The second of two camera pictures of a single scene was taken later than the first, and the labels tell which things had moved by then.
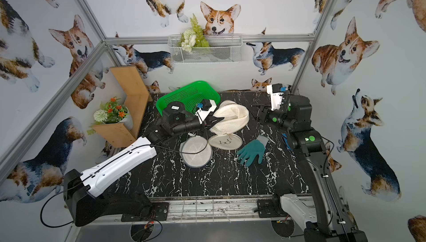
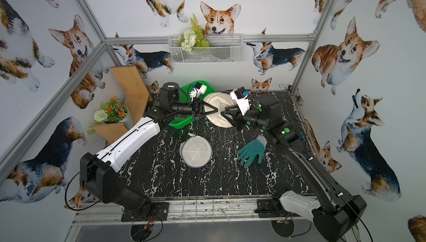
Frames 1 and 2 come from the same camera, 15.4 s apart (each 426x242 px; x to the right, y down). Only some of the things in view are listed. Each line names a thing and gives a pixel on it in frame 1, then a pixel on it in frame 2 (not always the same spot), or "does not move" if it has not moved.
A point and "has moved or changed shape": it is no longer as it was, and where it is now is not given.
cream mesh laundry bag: x=235 y=116 has moved or changed shape
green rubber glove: x=257 y=146 does not move
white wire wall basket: x=223 y=48 does not move
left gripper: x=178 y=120 → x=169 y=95
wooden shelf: x=132 y=79 does not move
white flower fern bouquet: x=192 y=37 does not move
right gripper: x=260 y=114 → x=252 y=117
